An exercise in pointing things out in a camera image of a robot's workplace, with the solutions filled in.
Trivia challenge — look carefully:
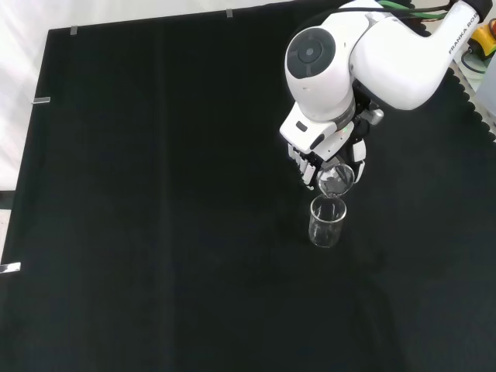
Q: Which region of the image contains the yellow stop button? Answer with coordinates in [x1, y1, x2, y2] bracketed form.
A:
[467, 17, 496, 60]

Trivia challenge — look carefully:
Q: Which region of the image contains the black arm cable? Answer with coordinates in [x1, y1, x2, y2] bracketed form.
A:
[329, 0, 456, 19]

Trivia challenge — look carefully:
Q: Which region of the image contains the wide clear glass beaker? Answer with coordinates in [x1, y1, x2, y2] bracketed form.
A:
[316, 162, 356, 200]

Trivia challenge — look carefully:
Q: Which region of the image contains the narrow clear glass beaker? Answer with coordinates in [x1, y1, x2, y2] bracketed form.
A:
[308, 195, 348, 249]

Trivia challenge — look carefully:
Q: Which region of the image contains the green cable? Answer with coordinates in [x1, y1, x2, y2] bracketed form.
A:
[377, 0, 451, 19]

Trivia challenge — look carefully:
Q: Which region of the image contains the black bench cloth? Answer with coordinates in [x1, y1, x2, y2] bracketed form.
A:
[0, 0, 496, 372]

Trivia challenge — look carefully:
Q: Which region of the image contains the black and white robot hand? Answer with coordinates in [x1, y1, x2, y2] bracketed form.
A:
[287, 115, 369, 191]

